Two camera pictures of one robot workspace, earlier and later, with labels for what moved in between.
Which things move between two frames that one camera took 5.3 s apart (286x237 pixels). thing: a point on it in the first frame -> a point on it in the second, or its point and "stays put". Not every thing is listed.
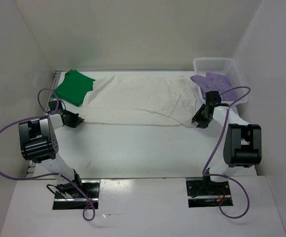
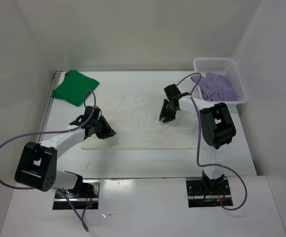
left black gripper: [76, 120] -> [108, 132]
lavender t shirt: [213, 82] stays put
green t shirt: [75, 88] stays put
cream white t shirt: [165, 100] -> [134, 117]
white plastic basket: [225, 66] stays put
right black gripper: [197, 117] -> [168, 117]
